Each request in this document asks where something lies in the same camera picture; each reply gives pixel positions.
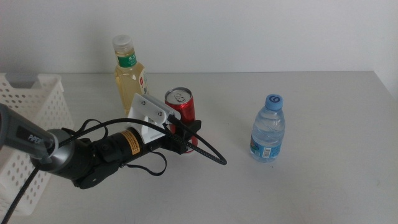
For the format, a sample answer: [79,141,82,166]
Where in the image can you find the thin black cable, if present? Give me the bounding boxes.
[62,118,168,177]

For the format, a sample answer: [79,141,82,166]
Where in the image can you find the yellow tea bottle green label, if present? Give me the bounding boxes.
[111,34,150,118]

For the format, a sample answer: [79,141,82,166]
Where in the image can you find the red drink can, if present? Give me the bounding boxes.
[164,86,199,155]

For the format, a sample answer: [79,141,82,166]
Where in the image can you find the clear water bottle blue cap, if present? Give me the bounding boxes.
[249,93,286,164]

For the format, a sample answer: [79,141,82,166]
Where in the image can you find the white perforated plastic basket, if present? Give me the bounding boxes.
[0,73,75,217]

